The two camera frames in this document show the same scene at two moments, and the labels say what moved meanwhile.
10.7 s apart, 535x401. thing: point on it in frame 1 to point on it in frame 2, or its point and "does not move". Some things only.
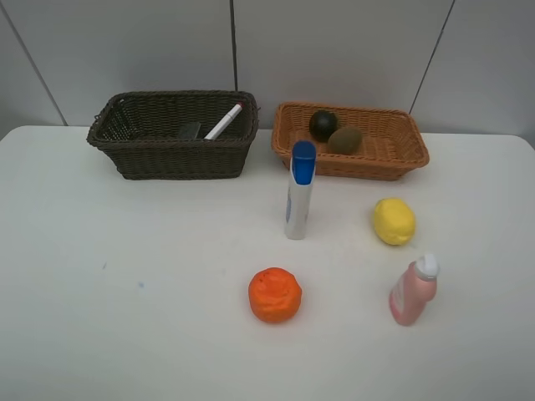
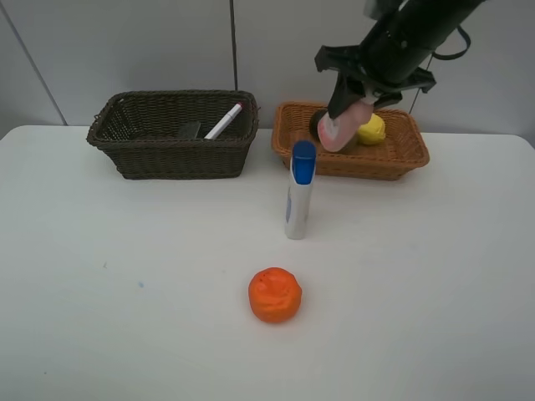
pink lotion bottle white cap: x=415 y=286 to x=335 y=133
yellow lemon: x=394 y=221 to x=374 y=132
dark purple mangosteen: x=322 y=124 does not move
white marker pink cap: x=222 y=124 does not move
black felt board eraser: x=189 y=130 does not move
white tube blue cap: x=300 y=189 does not move
